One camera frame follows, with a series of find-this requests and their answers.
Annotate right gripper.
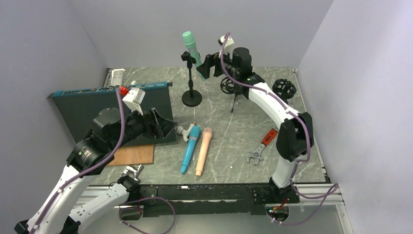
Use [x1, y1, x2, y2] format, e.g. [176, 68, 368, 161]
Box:
[197, 46, 240, 79]

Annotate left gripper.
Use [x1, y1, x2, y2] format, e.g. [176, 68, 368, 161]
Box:
[110, 103, 178, 151]

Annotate black tripod mic stand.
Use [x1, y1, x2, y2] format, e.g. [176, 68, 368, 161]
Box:
[220, 77, 241, 113]

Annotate blue microphone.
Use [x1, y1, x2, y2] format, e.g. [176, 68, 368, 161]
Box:
[181, 125, 200, 174]

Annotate pink microphone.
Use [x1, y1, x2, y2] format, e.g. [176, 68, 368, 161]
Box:
[195, 128, 213, 176]

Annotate black shock mount stand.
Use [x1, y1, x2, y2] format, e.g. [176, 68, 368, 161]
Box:
[272, 79, 297, 104]

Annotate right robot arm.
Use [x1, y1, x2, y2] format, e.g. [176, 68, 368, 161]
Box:
[197, 47, 314, 202]

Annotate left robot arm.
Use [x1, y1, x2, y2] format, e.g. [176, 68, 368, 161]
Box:
[14, 108, 176, 234]

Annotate green microphone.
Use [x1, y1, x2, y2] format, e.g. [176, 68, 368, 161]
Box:
[182, 31, 202, 68]

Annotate black round base stand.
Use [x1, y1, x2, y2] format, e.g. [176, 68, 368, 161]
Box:
[181, 51, 202, 107]

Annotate white plastic faucet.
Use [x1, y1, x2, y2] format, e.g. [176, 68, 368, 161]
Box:
[176, 122, 196, 143]

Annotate wooden board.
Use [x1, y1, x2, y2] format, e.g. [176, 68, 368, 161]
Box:
[108, 144, 154, 166]

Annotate chrome metal fitting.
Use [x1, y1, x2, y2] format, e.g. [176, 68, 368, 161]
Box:
[121, 164, 144, 181]

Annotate dark blue flat box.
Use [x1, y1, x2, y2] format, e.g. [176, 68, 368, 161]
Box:
[49, 81, 173, 142]

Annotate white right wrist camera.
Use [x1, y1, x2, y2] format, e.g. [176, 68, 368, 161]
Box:
[218, 36, 234, 58]

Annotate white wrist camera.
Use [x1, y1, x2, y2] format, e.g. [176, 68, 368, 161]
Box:
[121, 87, 146, 116]
[218, 36, 234, 58]

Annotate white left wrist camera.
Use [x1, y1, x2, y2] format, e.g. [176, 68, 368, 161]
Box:
[121, 87, 146, 116]

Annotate silver metal bracket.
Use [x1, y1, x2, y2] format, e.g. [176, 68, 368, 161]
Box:
[103, 68, 125, 88]

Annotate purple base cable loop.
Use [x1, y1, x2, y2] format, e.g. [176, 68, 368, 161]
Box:
[118, 197, 176, 234]

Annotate black mounting rail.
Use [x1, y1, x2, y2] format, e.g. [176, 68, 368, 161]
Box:
[122, 183, 300, 217]

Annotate red handled adjustable wrench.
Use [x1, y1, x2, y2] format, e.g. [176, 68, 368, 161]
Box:
[245, 128, 278, 165]

